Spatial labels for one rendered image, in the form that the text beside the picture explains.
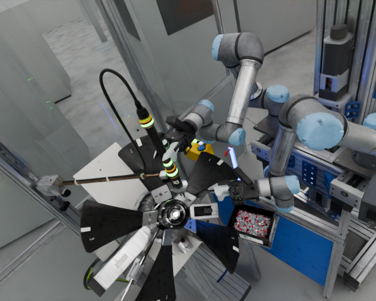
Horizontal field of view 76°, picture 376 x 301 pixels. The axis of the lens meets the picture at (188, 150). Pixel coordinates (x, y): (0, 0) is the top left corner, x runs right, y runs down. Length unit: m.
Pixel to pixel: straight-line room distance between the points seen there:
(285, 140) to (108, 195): 0.84
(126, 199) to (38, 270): 0.79
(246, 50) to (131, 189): 0.83
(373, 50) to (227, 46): 0.58
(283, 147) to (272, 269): 1.30
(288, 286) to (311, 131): 1.49
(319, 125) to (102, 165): 0.95
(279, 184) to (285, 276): 1.21
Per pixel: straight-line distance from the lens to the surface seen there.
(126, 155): 1.08
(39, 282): 1.89
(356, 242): 2.06
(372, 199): 0.98
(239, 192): 1.00
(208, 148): 1.44
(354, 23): 1.26
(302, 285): 2.11
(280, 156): 1.06
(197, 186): 1.09
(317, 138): 0.83
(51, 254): 1.79
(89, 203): 0.96
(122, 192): 1.24
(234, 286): 2.04
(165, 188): 1.03
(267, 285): 2.11
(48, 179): 1.31
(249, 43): 1.10
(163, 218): 0.98
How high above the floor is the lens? 2.01
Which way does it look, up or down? 40 degrees down
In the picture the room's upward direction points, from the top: 22 degrees counter-clockwise
